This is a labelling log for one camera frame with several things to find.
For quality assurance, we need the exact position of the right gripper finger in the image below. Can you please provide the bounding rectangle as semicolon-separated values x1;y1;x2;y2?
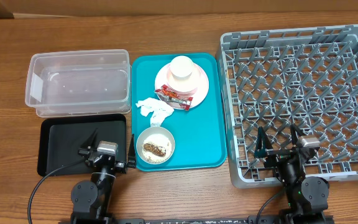
254;126;273;158
290;124;305;145

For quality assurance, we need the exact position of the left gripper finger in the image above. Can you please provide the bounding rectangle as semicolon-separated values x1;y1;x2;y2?
80;129;98;150
127;134;136;169

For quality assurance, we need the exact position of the grey bowl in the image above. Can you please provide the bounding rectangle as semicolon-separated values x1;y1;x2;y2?
136;127;175;165

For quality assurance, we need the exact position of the brown food piece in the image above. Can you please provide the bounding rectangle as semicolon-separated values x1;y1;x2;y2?
143;143;166;157

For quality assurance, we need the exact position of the white napkin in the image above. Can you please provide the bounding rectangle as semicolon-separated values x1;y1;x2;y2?
135;98;174;127

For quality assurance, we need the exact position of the red snack wrapper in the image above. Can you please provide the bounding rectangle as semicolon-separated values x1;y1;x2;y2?
154;85;193;111

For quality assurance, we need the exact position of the white rice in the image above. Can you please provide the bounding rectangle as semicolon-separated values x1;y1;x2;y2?
142;134;173;164

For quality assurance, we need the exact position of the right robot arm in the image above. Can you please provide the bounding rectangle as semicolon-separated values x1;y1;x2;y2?
254;124;334;223

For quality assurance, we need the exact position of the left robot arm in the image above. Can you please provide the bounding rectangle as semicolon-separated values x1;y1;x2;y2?
70;130;136;223

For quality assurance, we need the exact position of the grey dishwasher rack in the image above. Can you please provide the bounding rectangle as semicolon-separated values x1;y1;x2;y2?
216;24;358;189

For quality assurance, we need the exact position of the black tray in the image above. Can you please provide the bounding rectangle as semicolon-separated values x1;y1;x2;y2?
37;114;126;176

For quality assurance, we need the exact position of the clear plastic bin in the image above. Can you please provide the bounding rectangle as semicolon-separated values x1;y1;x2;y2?
25;49;132;118

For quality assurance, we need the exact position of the white round plate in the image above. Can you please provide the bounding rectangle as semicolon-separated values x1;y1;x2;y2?
155;63;209;108

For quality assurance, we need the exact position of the pink bowl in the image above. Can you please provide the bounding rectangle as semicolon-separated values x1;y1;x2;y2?
166;64;201;93

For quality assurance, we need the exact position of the white cup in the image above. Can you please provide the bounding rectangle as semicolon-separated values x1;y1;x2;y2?
170;55;194;78

